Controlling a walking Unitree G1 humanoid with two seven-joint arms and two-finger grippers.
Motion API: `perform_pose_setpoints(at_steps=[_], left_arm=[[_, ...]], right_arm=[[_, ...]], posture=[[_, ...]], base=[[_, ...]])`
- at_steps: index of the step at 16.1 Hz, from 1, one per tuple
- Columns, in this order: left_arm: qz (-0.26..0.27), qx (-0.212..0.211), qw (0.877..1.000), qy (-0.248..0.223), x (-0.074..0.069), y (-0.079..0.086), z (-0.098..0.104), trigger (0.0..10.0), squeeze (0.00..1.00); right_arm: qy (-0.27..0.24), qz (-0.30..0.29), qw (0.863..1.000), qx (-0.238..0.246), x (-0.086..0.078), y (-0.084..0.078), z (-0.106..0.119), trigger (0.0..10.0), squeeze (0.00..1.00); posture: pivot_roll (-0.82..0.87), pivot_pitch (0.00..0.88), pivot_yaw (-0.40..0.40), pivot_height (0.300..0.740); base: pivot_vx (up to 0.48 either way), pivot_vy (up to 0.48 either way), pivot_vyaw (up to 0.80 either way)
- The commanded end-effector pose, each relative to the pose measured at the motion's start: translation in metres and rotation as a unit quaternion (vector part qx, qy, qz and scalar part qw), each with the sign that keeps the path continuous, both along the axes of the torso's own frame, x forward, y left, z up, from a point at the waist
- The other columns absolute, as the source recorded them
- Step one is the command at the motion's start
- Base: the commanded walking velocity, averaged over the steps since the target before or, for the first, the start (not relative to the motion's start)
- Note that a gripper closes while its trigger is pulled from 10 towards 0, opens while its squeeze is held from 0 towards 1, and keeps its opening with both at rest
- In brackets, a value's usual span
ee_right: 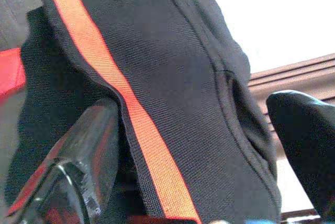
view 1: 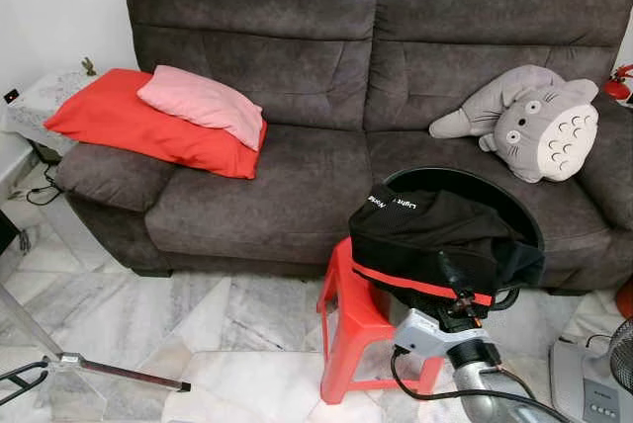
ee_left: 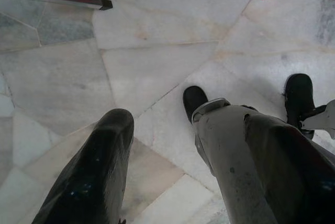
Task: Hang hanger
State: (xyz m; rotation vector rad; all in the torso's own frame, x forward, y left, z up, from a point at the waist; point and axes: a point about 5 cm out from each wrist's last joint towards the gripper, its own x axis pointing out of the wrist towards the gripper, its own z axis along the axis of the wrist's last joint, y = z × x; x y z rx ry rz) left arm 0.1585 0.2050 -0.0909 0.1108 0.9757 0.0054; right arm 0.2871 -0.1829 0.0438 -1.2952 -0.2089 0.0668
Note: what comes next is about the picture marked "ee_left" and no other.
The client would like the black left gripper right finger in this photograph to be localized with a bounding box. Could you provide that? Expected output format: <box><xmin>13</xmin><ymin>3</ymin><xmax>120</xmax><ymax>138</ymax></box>
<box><xmin>192</xmin><ymin>97</ymin><xmax>335</xmax><ymax>224</ymax></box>

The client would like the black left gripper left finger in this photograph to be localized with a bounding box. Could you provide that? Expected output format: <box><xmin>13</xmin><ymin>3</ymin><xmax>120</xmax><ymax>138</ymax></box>
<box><xmin>30</xmin><ymin>108</ymin><xmax>136</xmax><ymax>224</ymax></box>

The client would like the silver robot right ankle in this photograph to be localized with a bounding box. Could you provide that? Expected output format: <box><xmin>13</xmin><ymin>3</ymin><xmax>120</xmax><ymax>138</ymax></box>
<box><xmin>299</xmin><ymin>100</ymin><xmax>335</xmax><ymax>140</ymax></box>

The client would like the black robot right foot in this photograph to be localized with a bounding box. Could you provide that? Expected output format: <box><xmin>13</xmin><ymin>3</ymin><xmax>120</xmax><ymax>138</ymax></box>
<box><xmin>283</xmin><ymin>73</ymin><xmax>316</xmax><ymax>140</ymax></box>

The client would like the black robot foot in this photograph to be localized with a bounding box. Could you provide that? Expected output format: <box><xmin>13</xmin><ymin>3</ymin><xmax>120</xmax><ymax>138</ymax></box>
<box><xmin>283</xmin><ymin>73</ymin><xmax>316</xmax><ymax>140</ymax></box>
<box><xmin>182</xmin><ymin>85</ymin><xmax>209</xmax><ymax>123</ymax></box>

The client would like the black robot left foot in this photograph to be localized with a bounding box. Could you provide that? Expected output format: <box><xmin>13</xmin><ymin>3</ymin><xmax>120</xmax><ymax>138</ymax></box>
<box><xmin>182</xmin><ymin>85</ymin><xmax>209</xmax><ymax>123</ymax></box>

